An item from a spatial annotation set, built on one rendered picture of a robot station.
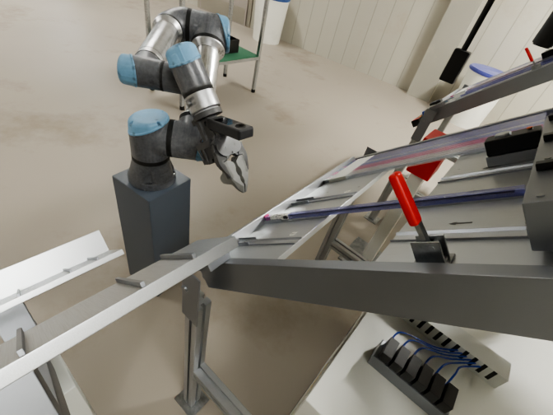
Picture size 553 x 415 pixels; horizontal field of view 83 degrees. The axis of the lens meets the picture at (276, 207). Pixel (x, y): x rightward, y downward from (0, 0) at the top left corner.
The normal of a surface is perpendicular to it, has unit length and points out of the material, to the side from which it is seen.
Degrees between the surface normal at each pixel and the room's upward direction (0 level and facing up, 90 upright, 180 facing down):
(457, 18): 90
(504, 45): 90
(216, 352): 0
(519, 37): 90
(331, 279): 90
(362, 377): 0
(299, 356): 0
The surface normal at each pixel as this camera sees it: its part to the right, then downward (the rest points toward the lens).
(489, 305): -0.63, 0.41
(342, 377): 0.20, -0.73
